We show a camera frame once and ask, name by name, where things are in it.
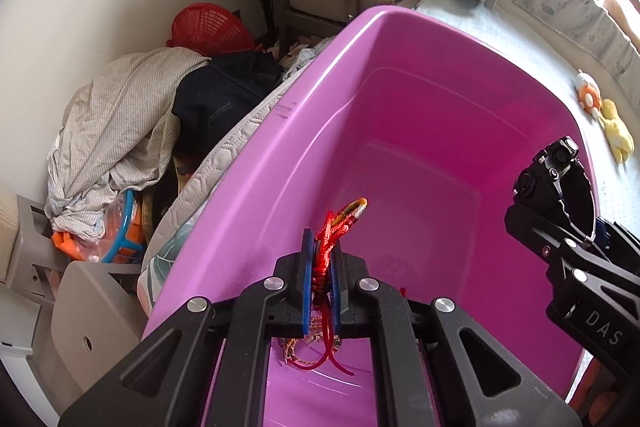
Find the grey plastic stool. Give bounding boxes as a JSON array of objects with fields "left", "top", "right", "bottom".
[{"left": 50, "top": 259, "right": 146, "bottom": 393}]

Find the purple plastic bin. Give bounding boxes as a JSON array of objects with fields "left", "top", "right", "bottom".
[{"left": 142, "top": 4, "right": 601, "bottom": 427}]

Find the dark navy garment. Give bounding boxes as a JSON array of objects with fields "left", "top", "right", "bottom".
[{"left": 170, "top": 52, "right": 283, "bottom": 158}]

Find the printed pale blue cloth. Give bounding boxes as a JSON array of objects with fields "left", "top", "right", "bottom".
[{"left": 512, "top": 0, "right": 640, "bottom": 82}]

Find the yellow charm gold chain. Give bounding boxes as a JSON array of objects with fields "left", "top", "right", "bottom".
[{"left": 280, "top": 314, "right": 346, "bottom": 365}]

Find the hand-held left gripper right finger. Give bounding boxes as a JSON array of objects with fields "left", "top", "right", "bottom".
[{"left": 330, "top": 239, "right": 583, "bottom": 427}]

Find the orange plush toy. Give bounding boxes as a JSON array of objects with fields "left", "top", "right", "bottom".
[{"left": 574, "top": 69, "right": 603, "bottom": 112}]

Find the red string bracelet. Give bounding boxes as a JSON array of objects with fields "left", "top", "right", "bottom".
[{"left": 295, "top": 197, "right": 368, "bottom": 376}]

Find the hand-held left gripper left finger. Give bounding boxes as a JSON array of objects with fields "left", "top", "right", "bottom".
[{"left": 57, "top": 229, "right": 317, "bottom": 427}]

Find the light blue quilted blanket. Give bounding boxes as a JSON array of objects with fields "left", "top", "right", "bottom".
[{"left": 415, "top": 0, "right": 640, "bottom": 228}]

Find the clear bag with orange toys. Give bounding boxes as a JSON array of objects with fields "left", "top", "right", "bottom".
[{"left": 50, "top": 189, "right": 148, "bottom": 265}]

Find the red plastic basket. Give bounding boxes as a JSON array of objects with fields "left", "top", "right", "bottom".
[{"left": 166, "top": 3, "right": 257, "bottom": 58}]

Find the grey quilted mattress pad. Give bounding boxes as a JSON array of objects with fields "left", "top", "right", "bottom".
[{"left": 137, "top": 84, "right": 301, "bottom": 323}]

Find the yellow plush toy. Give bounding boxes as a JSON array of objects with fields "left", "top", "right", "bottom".
[{"left": 597, "top": 98, "right": 635, "bottom": 165}]

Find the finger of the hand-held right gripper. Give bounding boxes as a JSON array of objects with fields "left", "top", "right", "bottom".
[
  {"left": 592, "top": 217, "right": 640, "bottom": 275},
  {"left": 504, "top": 202, "right": 596, "bottom": 279}
]

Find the beige checked cloth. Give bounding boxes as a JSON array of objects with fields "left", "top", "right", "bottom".
[{"left": 44, "top": 48, "right": 213, "bottom": 233}]

